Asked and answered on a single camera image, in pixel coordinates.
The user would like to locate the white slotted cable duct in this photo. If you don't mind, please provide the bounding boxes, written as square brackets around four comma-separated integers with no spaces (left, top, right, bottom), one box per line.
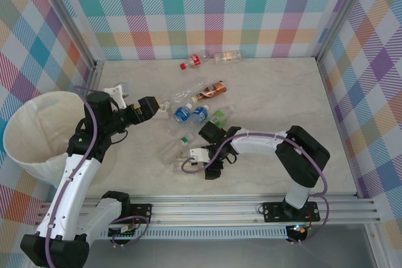
[94,227,288,240]

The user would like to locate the aluminium mounting rail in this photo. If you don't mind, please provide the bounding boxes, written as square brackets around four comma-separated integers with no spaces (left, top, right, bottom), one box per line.
[34,194,383,227]

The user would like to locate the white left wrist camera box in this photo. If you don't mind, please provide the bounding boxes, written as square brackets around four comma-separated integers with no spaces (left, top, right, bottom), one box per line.
[103,82,130,109]

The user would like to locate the blue label Pocari Sweat bottle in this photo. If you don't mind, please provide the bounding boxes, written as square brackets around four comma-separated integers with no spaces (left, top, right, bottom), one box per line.
[183,104,210,132]
[165,102,194,134]

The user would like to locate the small circuit board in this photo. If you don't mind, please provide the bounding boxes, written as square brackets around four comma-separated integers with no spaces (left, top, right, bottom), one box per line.
[288,223,308,237]
[108,225,139,238]

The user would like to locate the green white label bottle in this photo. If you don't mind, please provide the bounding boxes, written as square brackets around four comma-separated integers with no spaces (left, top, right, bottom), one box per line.
[156,100,172,121]

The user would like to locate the white fabric bin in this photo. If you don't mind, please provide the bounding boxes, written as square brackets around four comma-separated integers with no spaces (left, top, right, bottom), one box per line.
[3,90,120,189]

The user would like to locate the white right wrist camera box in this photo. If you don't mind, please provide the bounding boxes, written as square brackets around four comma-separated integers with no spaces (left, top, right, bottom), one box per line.
[187,147,210,166]

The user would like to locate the light green label bottle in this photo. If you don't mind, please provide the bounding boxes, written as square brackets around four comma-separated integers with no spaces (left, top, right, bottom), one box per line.
[202,106,237,131]

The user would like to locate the grey metal shelf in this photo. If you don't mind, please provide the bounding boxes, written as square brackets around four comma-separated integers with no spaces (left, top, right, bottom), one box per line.
[84,238,378,268]

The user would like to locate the clear bottle orange white label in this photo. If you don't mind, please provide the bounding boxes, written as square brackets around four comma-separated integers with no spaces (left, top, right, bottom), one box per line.
[213,50,242,64]

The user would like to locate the aluminium side rail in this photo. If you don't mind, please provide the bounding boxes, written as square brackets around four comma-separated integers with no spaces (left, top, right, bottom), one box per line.
[85,60,106,96]

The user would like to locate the clear bottle green cap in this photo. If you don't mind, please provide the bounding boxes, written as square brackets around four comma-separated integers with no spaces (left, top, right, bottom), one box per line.
[158,136,194,164]
[173,154,208,176]

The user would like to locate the brown label bottle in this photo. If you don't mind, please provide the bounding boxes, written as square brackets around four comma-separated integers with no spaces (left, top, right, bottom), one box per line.
[191,80,227,103]

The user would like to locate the clear unlabelled white cap bottle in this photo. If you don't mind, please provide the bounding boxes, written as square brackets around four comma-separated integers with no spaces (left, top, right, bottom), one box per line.
[171,82,205,105]

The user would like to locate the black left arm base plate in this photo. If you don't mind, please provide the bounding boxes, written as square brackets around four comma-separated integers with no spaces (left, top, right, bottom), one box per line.
[121,203,153,225]

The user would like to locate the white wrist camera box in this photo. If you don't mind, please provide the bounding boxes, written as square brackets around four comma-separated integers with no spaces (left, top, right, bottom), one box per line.
[187,147,210,166]
[103,82,130,109]

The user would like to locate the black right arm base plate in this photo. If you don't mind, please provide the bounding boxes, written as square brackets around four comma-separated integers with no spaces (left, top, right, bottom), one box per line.
[262,201,321,223]

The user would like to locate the red cap cola bottle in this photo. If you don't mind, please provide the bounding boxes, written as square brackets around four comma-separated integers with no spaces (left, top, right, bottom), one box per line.
[179,53,210,70]

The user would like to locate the aluminium frame post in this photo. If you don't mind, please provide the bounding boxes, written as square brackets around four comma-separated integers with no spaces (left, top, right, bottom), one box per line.
[315,0,378,63]
[30,0,98,71]

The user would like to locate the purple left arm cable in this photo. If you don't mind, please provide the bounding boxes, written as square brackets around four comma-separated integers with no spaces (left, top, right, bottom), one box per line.
[43,85,151,268]

